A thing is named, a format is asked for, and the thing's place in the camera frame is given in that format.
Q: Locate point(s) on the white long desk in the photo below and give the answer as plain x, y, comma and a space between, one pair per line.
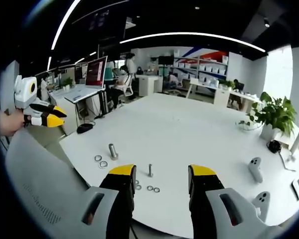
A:
209, 88

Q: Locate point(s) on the white cabinet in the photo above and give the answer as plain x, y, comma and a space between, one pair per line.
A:
149, 85

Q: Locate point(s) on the small green desk plant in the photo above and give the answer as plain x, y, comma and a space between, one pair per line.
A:
67, 82

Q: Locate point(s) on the large steel washer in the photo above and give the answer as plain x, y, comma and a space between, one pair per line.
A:
98, 157

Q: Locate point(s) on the shelf with white bins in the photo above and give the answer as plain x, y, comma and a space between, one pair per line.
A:
201, 66

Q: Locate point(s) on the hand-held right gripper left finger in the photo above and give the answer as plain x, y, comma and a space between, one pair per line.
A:
119, 199

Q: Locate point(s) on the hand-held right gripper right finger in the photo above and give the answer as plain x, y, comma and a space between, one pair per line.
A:
209, 199

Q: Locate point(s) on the white office chair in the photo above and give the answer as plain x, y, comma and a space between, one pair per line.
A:
127, 87

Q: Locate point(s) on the curved ceiling light strip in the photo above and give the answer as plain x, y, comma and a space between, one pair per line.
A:
63, 23
189, 37

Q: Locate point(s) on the white flat device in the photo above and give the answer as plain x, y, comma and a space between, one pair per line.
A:
298, 186

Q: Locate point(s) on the black bag on floor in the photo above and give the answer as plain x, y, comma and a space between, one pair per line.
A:
84, 128

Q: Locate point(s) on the large threaded steel stud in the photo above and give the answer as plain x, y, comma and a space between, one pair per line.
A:
113, 150

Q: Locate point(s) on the small threaded steel stud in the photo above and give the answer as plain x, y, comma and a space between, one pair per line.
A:
150, 170

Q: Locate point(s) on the white cylinder stand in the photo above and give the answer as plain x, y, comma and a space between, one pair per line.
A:
297, 139

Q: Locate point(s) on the person's left hand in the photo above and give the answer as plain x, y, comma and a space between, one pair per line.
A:
11, 123

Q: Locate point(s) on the white tilted desk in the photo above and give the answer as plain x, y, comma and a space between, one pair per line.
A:
82, 94

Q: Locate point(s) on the green potted plant white pot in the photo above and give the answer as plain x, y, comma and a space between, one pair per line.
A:
274, 114

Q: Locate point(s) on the green plant on long desk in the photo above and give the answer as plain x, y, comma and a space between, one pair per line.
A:
228, 84

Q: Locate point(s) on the white handheld controller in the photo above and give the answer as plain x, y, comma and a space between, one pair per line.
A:
255, 170
262, 204

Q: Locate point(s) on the large red-screen monitor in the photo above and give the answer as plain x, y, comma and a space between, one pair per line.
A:
96, 73

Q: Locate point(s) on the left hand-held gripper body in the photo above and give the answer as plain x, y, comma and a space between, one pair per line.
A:
25, 87

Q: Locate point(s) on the washers pair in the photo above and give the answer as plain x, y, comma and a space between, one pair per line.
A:
100, 164

